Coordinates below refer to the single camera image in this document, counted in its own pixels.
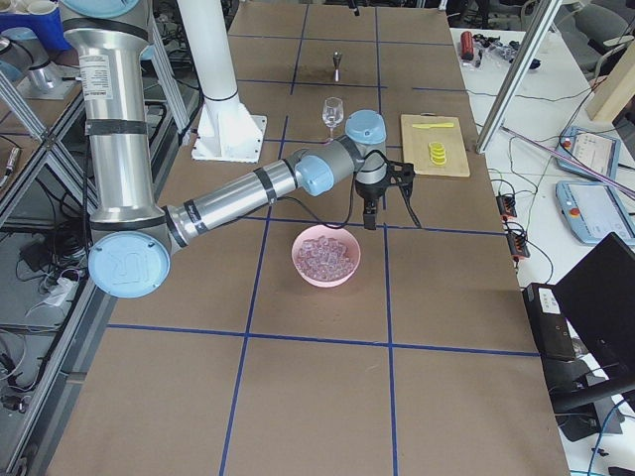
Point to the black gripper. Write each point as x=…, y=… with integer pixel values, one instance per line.
x=369, y=191

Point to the steel double jigger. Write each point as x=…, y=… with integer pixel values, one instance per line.
x=336, y=60

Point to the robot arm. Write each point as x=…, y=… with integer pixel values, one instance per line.
x=134, y=237

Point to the pile of clear ice cubes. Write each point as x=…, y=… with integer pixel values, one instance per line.
x=324, y=259

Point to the clear wine glass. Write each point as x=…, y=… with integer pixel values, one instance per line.
x=332, y=115

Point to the pink bowl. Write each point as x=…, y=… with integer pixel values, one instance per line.
x=345, y=237

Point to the bamboo cutting board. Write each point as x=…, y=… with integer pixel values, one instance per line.
x=416, y=150

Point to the yellow plastic knife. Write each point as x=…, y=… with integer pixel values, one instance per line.
x=438, y=125

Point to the black box device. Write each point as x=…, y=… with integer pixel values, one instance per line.
x=550, y=328

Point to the red cylinder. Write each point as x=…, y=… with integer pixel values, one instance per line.
x=466, y=46

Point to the plastic bag with parts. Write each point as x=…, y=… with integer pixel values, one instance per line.
x=493, y=47

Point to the blue teach pendant near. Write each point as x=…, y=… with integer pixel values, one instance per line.
x=592, y=211

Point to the blue teach pendant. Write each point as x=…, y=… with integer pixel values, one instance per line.
x=597, y=151
x=592, y=211

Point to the black monitor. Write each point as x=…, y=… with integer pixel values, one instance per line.
x=597, y=298

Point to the blue teach pendant far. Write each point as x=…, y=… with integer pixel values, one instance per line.
x=597, y=151

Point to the wooden plank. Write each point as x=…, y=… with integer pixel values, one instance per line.
x=614, y=92

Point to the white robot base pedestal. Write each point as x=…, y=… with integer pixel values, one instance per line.
x=226, y=131

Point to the aluminium frame post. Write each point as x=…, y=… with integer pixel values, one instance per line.
x=534, y=36

